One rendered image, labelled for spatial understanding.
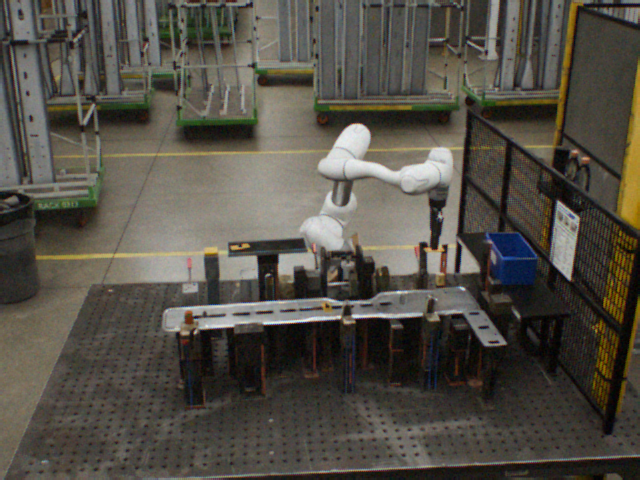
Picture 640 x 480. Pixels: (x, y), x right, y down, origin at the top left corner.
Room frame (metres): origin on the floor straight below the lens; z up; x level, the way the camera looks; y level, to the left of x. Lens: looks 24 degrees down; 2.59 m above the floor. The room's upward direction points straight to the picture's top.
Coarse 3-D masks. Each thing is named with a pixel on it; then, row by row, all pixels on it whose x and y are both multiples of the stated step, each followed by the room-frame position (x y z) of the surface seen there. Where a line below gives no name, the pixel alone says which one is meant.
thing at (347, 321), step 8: (344, 320) 2.72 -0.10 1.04; (352, 320) 2.72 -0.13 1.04; (344, 328) 2.70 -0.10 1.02; (352, 328) 2.70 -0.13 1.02; (344, 336) 2.70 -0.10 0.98; (352, 336) 2.70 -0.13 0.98; (344, 344) 2.70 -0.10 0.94; (352, 344) 2.70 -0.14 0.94; (344, 352) 2.71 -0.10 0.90; (352, 352) 2.71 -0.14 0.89; (344, 360) 2.71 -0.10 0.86; (352, 360) 2.71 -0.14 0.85; (344, 368) 2.71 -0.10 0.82; (352, 368) 2.71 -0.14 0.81; (344, 376) 2.70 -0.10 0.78; (352, 376) 2.71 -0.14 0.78; (344, 384) 2.70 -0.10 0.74; (352, 384) 2.70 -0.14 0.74; (344, 392) 2.70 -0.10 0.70; (352, 392) 2.69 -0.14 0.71
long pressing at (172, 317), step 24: (456, 288) 3.08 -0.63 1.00; (168, 312) 2.86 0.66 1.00; (216, 312) 2.86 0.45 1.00; (240, 312) 2.87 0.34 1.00; (288, 312) 2.86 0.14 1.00; (312, 312) 2.86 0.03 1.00; (336, 312) 2.86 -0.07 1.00; (360, 312) 2.86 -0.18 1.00; (384, 312) 2.86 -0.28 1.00; (408, 312) 2.86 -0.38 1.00; (456, 312) 2.87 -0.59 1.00
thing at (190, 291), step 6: (186, 288) 2.97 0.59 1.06; (192, 288) 2.97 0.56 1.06; (186, 294) 2.94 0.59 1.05; (192, 294) 2.94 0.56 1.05; (186, 300) 2.94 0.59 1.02; (192, 300) 2.95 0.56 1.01; (198, 300) 2.98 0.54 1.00; (186, 306) 2.94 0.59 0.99; (192, 306) 2.95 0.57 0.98; (198, 318) 2.97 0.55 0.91
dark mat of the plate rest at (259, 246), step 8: (280, 240) 3.27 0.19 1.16; (288, 240) 3.27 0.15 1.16; (296, 240) 3.27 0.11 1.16; (248, 248) 3.18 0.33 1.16; (256, 248) 3.18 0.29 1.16; (264, 248) 3.18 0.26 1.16; (272, 248) 3.18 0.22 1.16; (280, 248) 3.18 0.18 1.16; (288, 248) 3.18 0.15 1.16; (296, 248) 3.18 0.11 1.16; (304, 248) 3.18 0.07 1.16
